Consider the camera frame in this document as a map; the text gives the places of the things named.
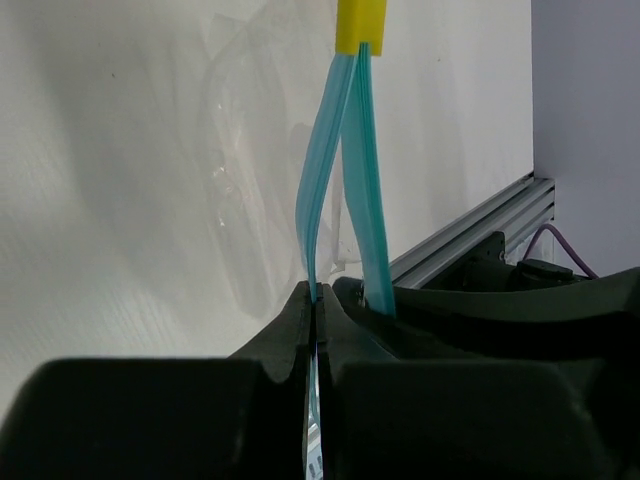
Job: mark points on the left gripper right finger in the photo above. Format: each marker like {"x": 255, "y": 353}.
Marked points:
{"x": 477, "y": 418}

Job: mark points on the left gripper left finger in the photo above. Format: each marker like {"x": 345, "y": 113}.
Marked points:
{"x": 115, "y": 418}

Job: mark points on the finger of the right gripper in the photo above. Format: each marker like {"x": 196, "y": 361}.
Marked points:
{"x": 588, "y": 320}

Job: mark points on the clear zip top bag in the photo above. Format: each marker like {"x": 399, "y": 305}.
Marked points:
{"x": 345, "y": 165}

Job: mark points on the aluminium frame post right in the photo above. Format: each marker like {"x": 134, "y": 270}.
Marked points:
{"x": 517, "y": 211}

